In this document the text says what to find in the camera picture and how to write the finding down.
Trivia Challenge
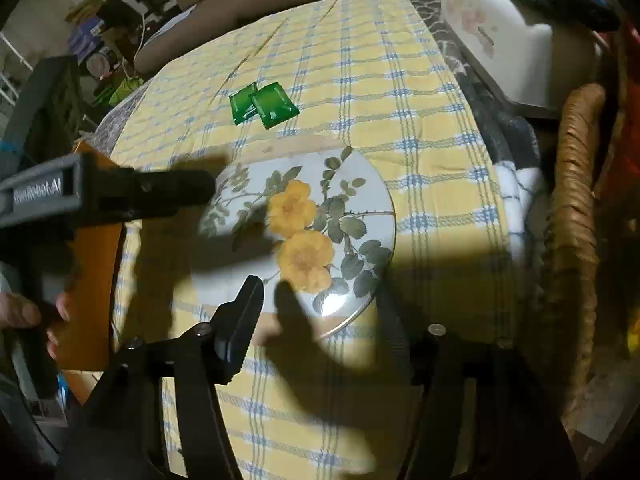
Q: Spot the stack of blue boxes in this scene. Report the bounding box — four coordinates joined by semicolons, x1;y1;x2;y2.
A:
66;15;107;57

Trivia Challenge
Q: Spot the white cable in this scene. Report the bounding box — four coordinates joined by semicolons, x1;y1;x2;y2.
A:
122;10;152;77

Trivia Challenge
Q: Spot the green bag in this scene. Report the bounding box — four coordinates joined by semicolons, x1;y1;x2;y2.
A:
95;77;146;107

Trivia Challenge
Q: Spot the brown wicker basket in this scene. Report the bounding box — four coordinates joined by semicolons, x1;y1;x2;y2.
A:
541;82;609;442

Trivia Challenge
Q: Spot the brown paper bag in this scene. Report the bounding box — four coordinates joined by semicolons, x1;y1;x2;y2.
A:
65;0;106;24

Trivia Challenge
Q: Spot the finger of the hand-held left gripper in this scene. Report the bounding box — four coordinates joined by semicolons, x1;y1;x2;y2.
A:
80;155;217;222

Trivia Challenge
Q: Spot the round floral plate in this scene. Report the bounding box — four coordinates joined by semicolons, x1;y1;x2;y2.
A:
197;146;397;344

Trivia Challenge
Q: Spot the yellow checked cloth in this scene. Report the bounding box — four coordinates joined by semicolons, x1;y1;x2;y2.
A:
107;0;527;480

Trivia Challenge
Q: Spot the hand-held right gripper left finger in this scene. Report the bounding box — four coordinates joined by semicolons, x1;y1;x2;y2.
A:
57;275;265;480

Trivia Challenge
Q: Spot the person's left hand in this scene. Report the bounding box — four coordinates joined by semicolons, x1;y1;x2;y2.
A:
0;290;72;359

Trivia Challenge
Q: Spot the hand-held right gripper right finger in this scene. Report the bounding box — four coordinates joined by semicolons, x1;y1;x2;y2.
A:
385;280;582;480

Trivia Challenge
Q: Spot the white tissue box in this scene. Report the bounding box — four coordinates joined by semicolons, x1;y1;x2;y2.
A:
439;0;602;119

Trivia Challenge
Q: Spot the orange cardboard box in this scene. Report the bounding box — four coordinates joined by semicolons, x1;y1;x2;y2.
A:
47;141;126;407

